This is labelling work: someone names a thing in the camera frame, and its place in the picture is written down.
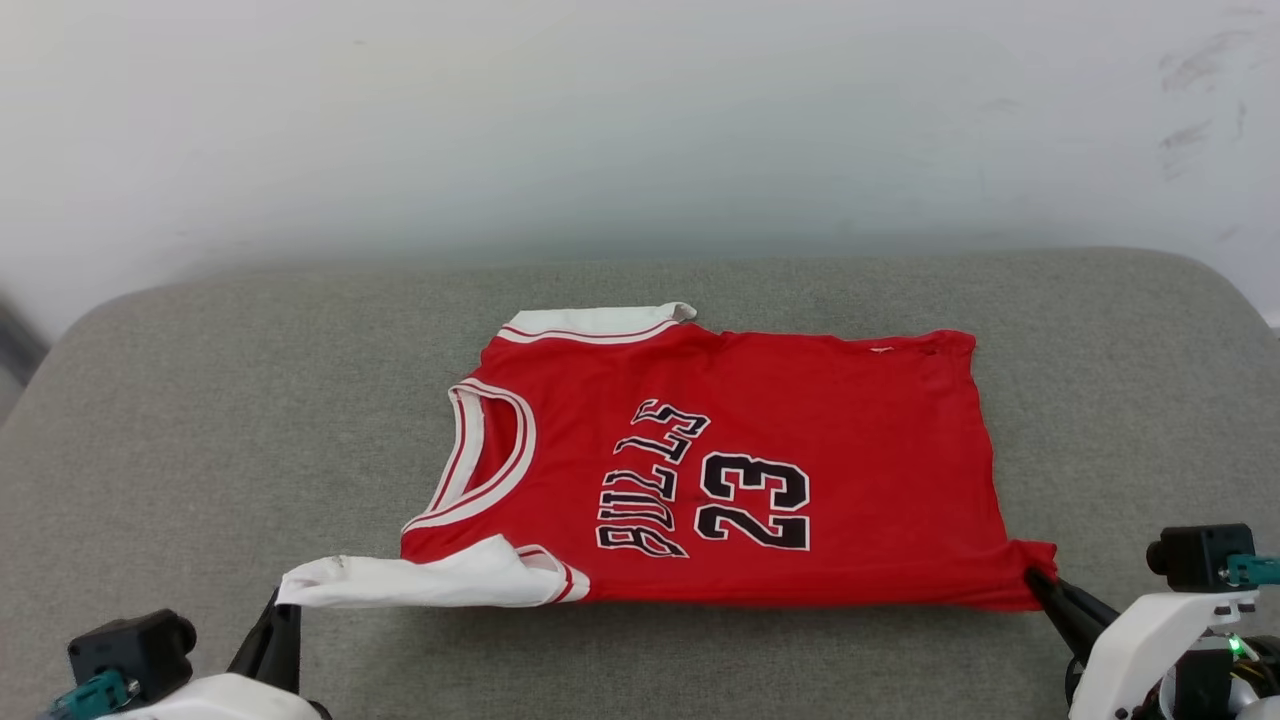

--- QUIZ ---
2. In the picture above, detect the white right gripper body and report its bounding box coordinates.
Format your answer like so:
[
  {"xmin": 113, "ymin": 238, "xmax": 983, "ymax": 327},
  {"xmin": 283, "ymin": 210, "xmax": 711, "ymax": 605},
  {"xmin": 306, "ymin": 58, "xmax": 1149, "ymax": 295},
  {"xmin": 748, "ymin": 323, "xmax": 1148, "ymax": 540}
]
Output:
[{"xmin": 1064, "ymin": 588, "xmax": 1261, "ymax": 720}]

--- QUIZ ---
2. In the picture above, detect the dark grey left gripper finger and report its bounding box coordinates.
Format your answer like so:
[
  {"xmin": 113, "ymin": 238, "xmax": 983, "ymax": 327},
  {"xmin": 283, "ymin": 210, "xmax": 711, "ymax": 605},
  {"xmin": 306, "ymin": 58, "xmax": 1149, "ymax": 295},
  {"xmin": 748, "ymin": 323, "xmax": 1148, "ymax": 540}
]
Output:
[
  {"xmin": 267, "ymin": 589, "xmax": 304, "ymax": 695},
  {"xmin": 227, "ymin": 608, "xmax": 275, "ymax": 685}
]

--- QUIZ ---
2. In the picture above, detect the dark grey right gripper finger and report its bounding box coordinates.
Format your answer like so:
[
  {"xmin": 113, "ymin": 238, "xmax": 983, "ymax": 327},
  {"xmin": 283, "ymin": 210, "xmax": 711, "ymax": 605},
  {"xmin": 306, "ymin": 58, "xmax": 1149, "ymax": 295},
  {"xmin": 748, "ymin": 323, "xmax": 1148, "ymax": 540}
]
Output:
[
  {"xmin": 1039, "ymin": 594, "xmax": 1103, "ymax": 664},
  {"xmin": 1024, "ymin": 567, "xmax": 1122, "ymax": 634}
]

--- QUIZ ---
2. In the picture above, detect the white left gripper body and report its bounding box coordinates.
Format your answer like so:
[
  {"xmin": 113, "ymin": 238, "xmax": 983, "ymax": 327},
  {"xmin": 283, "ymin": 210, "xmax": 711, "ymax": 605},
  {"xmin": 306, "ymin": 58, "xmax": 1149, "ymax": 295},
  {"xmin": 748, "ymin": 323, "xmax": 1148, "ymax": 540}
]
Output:
[{"xmin": 98, "ymin": 672, "xmax": 333, "ymax": 720}]

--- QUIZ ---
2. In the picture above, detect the red basketball jersey white trim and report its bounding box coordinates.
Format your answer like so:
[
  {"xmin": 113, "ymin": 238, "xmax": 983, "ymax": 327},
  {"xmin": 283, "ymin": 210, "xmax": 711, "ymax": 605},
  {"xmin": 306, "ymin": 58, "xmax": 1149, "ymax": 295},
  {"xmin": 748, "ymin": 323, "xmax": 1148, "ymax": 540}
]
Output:
[{"xmin": 277, "ymin": 301, "xmax": 1060, "ymax": 612}]

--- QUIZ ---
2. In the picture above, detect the grey fabric sofa cushion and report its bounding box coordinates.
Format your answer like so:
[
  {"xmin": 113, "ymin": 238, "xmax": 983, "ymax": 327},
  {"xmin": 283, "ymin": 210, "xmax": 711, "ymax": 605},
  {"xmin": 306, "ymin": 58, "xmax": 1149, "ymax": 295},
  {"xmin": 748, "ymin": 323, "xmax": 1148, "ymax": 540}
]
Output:
[{"xmin": 0, "ymin": 247, "xmax": 1280, "ymax": 720}]

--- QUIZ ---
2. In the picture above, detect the teal left camera plug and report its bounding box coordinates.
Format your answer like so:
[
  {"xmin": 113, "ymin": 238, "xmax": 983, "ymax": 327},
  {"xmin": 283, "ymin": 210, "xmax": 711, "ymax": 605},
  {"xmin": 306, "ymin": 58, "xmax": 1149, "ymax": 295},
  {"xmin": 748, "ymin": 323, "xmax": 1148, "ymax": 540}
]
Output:
[{"xmin": 48, "ymin": 668, "xmax": 143, "ymax": 720}]

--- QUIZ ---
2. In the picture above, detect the teal camera plug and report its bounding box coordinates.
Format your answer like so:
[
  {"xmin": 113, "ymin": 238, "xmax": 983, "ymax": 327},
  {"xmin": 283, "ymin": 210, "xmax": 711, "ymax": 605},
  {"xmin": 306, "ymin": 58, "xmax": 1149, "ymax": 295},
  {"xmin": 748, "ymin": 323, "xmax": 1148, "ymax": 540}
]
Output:
[
  {"xmin": 48, "ymin": 668, "xmax": 143, "ymax": 720},
  {"xmin": 1224, "ymin": 554, "xmax": 1280, "ymax": 589}
]

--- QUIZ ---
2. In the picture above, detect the teal right camera plug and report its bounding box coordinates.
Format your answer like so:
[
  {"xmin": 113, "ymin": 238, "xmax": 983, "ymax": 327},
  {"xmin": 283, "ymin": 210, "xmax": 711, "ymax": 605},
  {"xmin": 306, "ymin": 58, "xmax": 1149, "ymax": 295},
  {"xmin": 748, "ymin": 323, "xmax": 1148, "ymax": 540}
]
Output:
[{"xmin": 1224, "ymin": 554, "xmax": 1280, "ymax": 589}]

